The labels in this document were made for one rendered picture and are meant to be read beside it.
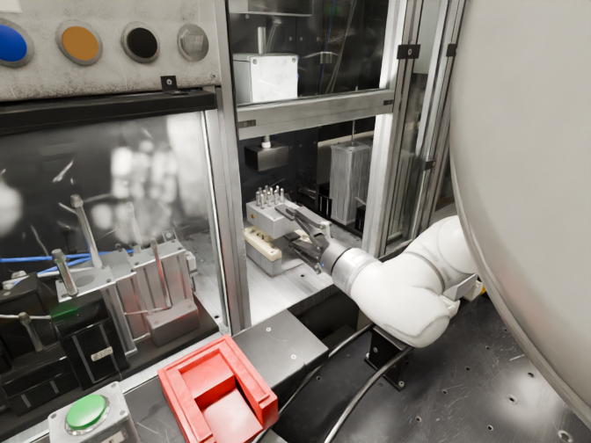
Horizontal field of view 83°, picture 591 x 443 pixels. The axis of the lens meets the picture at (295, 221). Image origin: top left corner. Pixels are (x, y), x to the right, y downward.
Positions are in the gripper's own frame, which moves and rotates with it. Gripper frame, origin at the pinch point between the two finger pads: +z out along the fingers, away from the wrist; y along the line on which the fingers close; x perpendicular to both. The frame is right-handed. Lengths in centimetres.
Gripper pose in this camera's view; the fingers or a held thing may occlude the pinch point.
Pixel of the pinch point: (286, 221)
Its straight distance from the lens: 81.6
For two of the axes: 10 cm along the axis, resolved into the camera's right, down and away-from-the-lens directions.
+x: -7.9, 2.9, -5.4
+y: 0.4, -8.5, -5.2
